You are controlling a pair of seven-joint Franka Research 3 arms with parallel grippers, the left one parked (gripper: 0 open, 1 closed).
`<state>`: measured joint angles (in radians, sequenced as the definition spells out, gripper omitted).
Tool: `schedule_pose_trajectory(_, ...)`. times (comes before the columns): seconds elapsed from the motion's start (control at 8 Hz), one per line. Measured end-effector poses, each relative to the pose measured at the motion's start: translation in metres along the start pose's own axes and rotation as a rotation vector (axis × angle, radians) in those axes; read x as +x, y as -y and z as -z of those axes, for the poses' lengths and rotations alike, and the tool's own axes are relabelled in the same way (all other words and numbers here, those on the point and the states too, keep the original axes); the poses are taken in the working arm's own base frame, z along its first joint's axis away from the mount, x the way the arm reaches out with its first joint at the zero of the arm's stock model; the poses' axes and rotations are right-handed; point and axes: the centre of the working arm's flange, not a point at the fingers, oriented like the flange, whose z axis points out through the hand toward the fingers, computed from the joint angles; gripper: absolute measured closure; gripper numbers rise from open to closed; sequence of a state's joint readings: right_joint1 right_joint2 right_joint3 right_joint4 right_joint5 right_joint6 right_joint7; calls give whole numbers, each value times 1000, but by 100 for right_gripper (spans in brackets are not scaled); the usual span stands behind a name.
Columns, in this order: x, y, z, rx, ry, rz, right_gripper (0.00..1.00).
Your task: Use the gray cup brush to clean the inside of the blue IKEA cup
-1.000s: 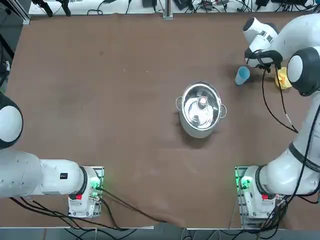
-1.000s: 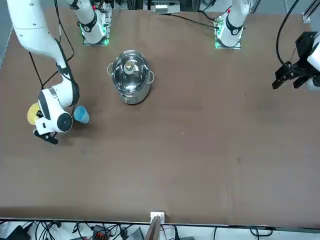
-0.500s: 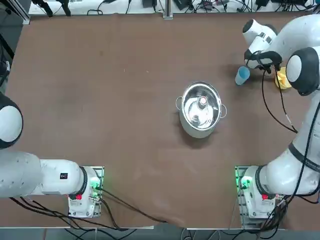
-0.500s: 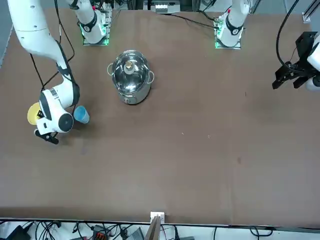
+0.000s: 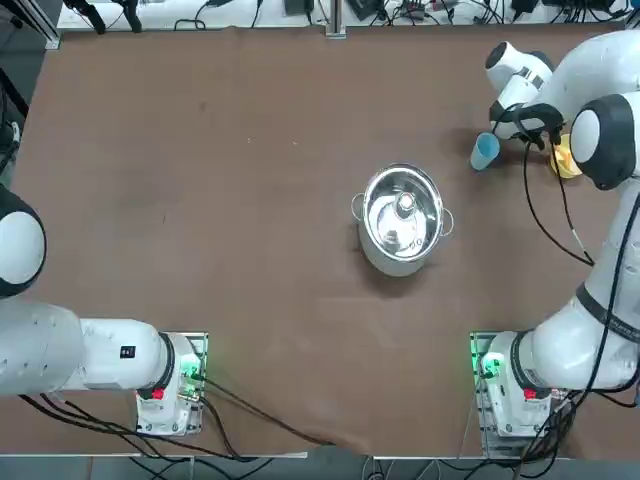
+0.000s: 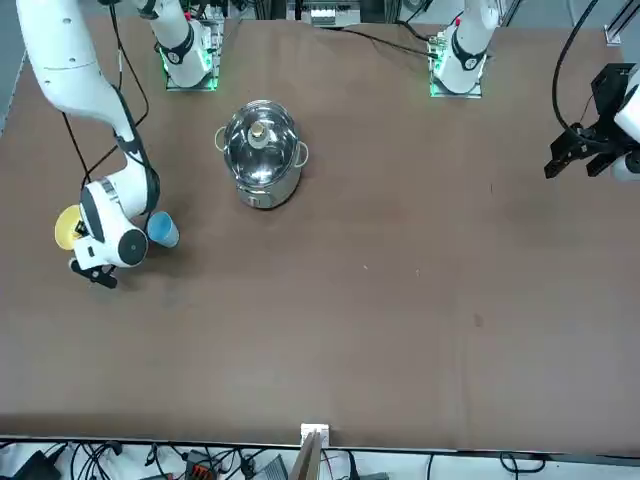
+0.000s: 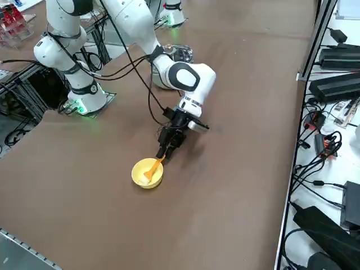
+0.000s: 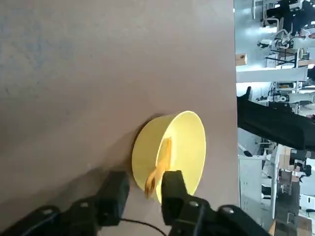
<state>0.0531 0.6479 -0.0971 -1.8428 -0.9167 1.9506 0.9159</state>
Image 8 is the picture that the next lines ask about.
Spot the orange handled cup brush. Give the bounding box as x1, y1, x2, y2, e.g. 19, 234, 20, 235
144, 137, 173, 199

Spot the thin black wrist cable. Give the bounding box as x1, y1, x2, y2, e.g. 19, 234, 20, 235
120, 218, 169, 236

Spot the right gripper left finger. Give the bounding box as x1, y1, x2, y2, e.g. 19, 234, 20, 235
0, 171, 130, 236

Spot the white metal cabinet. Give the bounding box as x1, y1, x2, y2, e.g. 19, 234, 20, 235
239, 156, 278, 222

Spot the yellow plastic bowl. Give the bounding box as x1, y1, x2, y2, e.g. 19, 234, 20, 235
131, 111, 207, 205

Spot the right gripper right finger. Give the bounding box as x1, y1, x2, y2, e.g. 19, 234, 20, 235
161, 170, 271, 236

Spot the small wooden block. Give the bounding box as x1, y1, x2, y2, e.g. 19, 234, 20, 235
235, 53, 247, 66

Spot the white workbench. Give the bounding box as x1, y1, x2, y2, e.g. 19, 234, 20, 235
236, 66, 309, 84

